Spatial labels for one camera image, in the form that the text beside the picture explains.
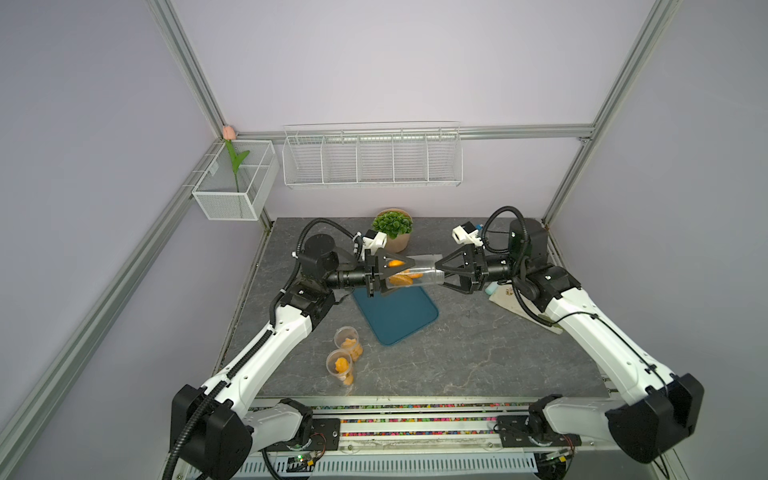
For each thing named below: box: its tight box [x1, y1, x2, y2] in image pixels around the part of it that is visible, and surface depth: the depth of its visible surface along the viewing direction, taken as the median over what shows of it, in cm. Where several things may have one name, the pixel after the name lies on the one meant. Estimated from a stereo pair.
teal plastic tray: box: [353, 286, 439, 346], surface depth 98 cm
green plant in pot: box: [371, 208, 414, 253], surface depth 101 cm
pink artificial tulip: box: [222, 125, 250, 193], surface depth 92 cm
